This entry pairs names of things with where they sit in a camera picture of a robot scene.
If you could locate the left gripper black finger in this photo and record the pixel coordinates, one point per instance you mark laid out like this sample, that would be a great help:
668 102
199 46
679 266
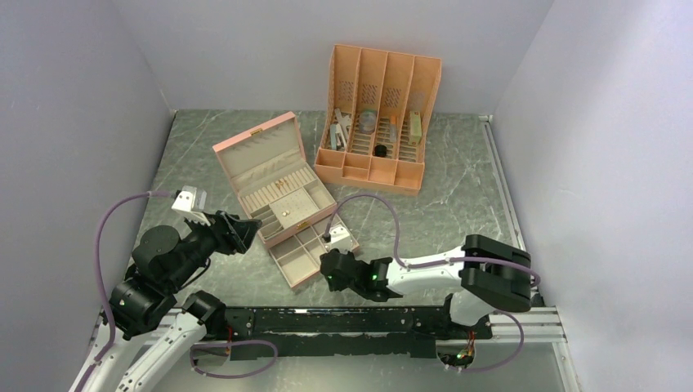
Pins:
243 237
234 220

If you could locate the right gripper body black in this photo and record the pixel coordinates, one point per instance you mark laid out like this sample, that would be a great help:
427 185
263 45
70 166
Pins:
334 287

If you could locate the clear tape roll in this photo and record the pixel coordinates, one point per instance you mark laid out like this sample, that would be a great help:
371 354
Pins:
367 121

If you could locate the grey stapler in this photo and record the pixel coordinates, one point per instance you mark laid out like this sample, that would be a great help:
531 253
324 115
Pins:
339 130

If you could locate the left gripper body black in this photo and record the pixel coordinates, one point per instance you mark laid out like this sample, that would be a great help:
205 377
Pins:
217 239

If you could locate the orange capped tube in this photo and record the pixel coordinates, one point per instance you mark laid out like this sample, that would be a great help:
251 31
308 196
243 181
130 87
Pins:
393 133

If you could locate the pink jewelry box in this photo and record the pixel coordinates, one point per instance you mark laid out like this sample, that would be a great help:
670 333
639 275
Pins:
268 171

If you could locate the aluminium frame rail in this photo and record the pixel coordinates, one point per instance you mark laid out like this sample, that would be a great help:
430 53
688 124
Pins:
540 325

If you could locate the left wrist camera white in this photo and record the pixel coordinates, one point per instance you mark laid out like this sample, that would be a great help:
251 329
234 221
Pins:
189 203

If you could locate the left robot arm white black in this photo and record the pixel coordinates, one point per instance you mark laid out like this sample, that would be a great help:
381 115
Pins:
163 263

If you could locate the green rectangular box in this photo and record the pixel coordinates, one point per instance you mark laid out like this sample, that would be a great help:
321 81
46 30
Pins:
415 128

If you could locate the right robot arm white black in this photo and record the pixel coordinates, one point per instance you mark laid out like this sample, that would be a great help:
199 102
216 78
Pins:
481 276

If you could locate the orange desk file organizer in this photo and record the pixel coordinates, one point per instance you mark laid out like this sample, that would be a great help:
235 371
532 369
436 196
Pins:
392 83

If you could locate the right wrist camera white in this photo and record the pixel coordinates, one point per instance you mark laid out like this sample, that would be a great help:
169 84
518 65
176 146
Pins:
339 238

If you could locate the black round cap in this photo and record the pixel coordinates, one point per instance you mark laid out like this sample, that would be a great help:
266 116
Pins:
380 151

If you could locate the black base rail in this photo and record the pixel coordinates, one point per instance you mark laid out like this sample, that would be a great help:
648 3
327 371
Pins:
314 332

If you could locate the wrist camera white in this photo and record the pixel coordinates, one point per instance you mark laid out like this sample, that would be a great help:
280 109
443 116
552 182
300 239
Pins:
339 238
189 203

